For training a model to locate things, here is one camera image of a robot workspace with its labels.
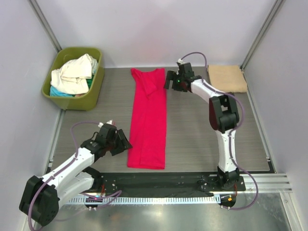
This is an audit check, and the folded beige t shirt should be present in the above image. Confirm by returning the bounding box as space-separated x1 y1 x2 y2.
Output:
208 64 247 93

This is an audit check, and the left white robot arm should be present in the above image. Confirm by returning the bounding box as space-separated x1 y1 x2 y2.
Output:
19 120 132 230

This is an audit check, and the turquoise cloth in bin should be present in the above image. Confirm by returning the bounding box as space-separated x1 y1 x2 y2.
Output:
50 86 73 97

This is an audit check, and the aluminium rail frame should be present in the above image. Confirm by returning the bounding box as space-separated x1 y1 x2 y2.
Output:
242 173 293 193

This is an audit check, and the green plastic laundry bin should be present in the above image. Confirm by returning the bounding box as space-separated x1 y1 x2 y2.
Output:
41 47 104 111

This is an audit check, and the slotted white cable duct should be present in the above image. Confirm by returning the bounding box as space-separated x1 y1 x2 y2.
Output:
66 194 221 205

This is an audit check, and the red t shirt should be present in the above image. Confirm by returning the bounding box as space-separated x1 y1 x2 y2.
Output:
127 68 167 170

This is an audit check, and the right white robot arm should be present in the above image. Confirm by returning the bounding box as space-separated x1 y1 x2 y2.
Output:
164 59 240 191

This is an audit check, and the green cloth in bin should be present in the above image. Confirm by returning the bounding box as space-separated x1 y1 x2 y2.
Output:
86 74 95 90

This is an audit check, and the cream white shirt in bin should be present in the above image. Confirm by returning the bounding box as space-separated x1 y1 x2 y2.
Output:
51 53 99 95

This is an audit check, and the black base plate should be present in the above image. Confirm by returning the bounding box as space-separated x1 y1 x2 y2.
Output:
85 172 246 198

